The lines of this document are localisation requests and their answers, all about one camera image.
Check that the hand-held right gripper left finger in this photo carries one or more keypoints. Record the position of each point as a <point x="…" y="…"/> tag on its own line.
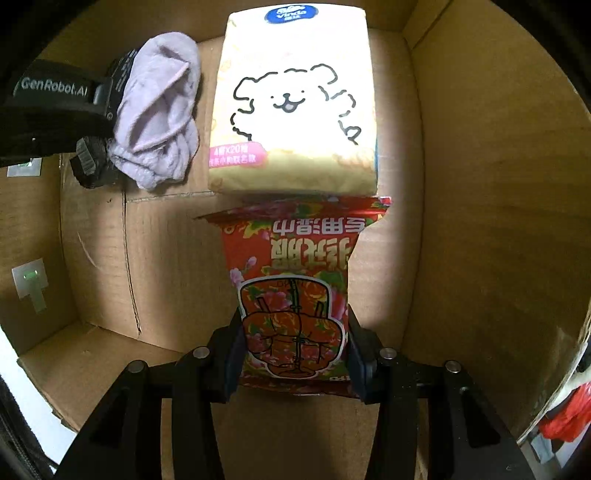
<point x="234" y="350"/>

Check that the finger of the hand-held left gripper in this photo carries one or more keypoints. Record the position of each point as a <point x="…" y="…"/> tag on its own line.
<point x="121" y="76"/>
<point x="94" y="164"/>

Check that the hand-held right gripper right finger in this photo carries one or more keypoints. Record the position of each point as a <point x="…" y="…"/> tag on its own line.
<point x="358" y="364"/>

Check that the lilac cloth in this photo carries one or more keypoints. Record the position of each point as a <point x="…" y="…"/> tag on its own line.
<point x="159" y="115"/>

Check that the red floral wet wipes packet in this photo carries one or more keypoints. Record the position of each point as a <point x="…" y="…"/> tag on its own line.
<point x="286" y="295"/>

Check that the yellow dog print tissue pack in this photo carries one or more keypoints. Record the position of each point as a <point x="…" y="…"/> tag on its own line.
<point x="295" y="106"/>

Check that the cardboard box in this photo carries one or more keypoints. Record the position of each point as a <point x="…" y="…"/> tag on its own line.
<point x="485" y="194"/>

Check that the red cloth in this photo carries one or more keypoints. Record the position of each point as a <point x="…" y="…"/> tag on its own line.
<point x="570" y="410"/>

